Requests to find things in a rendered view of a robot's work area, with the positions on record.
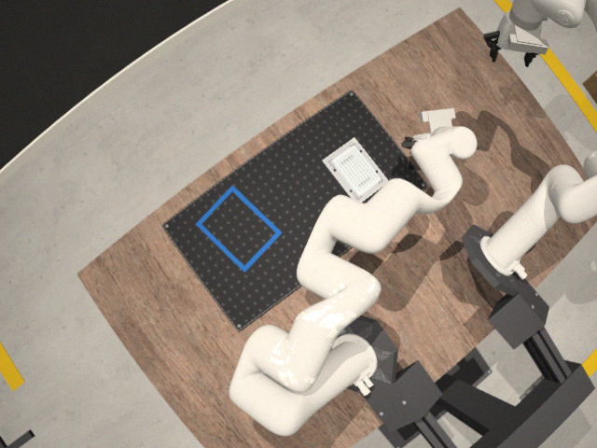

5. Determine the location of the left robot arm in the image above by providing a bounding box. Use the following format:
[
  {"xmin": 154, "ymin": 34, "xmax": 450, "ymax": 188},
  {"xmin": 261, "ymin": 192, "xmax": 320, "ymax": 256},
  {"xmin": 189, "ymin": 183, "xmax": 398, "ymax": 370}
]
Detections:
[{"xmin": 229, "ymin": 108, "xmax": 477, "ymax": 436}]

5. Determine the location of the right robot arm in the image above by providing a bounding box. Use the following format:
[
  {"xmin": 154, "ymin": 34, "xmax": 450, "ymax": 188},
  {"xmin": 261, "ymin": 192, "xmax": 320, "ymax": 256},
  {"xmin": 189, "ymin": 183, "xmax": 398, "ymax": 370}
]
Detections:
[{"xmin": 480, "ymin": 0, "xmax": 597, "ymax": 280}]

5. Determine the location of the black perforated breadboard plate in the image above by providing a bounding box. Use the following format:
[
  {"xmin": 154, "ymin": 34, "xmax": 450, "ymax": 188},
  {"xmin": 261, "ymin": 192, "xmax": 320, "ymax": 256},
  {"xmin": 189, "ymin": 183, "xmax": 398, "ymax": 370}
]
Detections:
[{"xmin": 161, "ymin": 90, "xmax": 428, "ymax": 331}]

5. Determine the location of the blue tape outline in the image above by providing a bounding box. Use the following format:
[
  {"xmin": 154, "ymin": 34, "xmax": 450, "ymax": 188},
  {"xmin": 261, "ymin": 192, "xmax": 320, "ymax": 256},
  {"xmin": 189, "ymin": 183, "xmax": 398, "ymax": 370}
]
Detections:
[{"xmin": 196, "ymin": 186, "xmax": 282, "ymax": 272}]

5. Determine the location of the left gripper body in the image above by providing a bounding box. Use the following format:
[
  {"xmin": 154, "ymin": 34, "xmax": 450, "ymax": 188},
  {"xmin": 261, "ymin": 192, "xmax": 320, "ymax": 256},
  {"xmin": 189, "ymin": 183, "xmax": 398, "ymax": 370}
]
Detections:
[{"xmin": 412, "ymin": 133, "xmax": 431, "ymax": 141}]

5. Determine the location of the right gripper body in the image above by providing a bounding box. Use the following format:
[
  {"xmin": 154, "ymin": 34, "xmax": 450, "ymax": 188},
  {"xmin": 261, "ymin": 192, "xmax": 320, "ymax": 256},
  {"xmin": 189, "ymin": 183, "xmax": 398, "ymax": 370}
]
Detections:
[{"xmin": 497, "ymin": 11, "xmax": 542, "ymax": 51}]

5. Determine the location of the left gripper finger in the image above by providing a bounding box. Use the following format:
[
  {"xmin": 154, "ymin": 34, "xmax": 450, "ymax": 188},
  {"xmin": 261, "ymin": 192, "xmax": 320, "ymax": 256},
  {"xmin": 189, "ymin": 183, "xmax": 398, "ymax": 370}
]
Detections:
[{"xmin": 401, "ymin": 137, "xmax": 417, "ymax": 149}]

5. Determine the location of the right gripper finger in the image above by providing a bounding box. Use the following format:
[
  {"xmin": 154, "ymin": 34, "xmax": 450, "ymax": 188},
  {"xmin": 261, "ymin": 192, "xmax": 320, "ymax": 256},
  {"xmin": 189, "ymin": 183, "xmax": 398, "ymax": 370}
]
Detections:
[
  {"xmin": 483, "ymin": 31, "xmax": 501, "ymax": 63},
  {"xmin": 524, "ymin": 53, "xmax": 538, "ymax": 67}
]

